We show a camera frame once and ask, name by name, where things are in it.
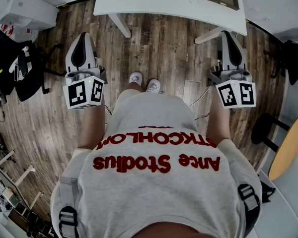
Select black office chair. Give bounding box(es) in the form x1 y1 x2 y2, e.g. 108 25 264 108
0 27 65 103

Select person's left forearm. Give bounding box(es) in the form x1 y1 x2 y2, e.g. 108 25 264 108
78 103 106 150

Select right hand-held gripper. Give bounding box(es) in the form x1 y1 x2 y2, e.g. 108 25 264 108
208 30 256 110

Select person's right forearm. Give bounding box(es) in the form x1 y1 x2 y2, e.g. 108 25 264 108
206 89 231 146

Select white plastic bag red labels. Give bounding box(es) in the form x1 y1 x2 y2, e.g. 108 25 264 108
1 23 38 43

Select white table leg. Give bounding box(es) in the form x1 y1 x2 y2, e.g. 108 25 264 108
108 13 132 38
194 26 225 44

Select person's left leg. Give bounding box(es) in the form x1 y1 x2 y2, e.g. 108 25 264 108
125 82 143 94

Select grey t-shirt red lettering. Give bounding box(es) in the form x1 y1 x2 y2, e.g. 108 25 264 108
51 89 263 238

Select white frame desk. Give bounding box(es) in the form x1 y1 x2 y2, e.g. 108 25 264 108
0 150 44 210

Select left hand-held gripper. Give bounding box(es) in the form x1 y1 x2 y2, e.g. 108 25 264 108
63 32 107 110

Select person's left white shoe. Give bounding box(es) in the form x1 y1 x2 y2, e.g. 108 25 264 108
129 72 143 86

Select large white box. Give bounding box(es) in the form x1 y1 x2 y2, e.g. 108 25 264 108
0 0 59 31

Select grey harness strap black buckle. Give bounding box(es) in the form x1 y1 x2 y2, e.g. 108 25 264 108
237 183 261 212
58 176 79 238

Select white and black device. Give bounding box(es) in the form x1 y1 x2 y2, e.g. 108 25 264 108
9 46 33 82

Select person's white shoe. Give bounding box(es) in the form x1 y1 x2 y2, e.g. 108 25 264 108
145 78 162 94
129 72 143 86

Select person's neck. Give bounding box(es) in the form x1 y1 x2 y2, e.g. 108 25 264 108
131 221 216 238

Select person's right white shoe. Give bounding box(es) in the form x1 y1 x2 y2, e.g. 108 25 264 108
145 78 162 94

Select wooden stool black legs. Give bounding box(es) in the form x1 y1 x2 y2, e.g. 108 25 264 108
250 113 298 181

